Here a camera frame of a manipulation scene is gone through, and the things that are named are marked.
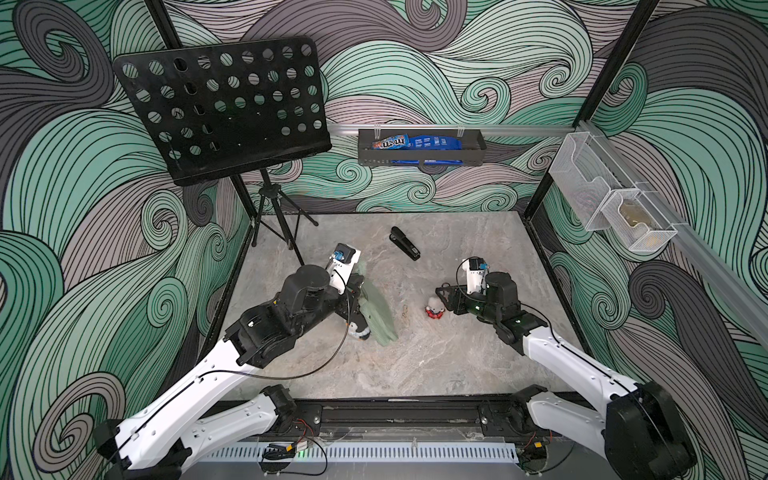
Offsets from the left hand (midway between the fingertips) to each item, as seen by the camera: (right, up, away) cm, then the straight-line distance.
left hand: (359, 273), depth 64 cm
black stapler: (+14, +6, +44) cm, 46 cm away
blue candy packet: (+17, +38, +28) cm, 50 cm away
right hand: (+23, -7, +19) cm, 31 cm away
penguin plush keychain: (0, -17, +11) cm, 20 cm away
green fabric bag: (+4, -8, +3) cm, 9 cm away
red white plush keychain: (+21, -13, +21) cm, 33 cm away
